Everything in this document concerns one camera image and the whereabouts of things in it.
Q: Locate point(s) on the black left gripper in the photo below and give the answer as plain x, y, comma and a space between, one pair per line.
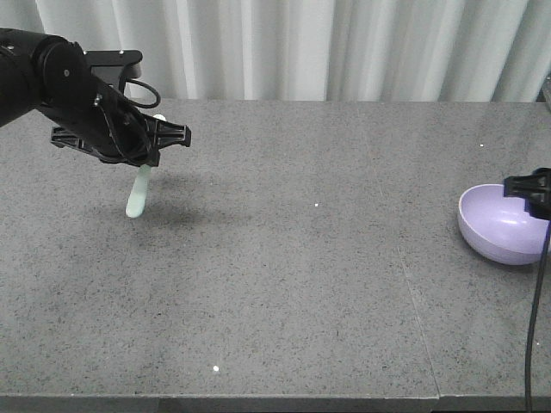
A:
110, 127

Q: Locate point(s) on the white curtain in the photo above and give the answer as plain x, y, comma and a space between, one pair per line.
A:
402, 51

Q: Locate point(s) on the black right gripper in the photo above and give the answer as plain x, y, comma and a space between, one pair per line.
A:
534, 189

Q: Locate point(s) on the lilac plastic bowl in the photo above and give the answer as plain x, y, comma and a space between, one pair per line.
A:
498, 227

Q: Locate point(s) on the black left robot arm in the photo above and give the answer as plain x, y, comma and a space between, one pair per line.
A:
83, 93

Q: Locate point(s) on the mint green plastic spoon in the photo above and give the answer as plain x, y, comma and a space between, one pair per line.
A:
136, 200

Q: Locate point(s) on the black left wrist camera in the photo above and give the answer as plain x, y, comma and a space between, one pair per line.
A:
115, 68

